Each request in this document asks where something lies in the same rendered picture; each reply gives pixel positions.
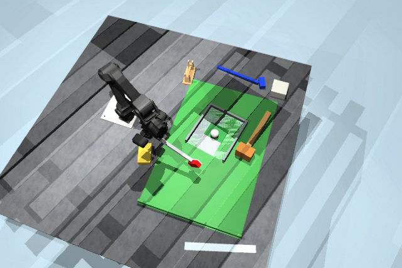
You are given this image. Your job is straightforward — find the orange mallet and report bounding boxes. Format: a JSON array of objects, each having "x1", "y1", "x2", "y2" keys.
[{"x1": 235, "y1": 111, "x2": 271, "y2": 162}]

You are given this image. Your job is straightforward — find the white flat bar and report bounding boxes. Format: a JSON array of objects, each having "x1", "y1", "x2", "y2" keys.
[{"x1": 185, "y1": 242, "x2": 256, "y2": 253}]

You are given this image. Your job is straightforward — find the white golf ball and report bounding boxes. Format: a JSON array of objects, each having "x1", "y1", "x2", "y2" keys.
[{"x1": 210, "y1": 129, "x2": 219, "y2": 137}]

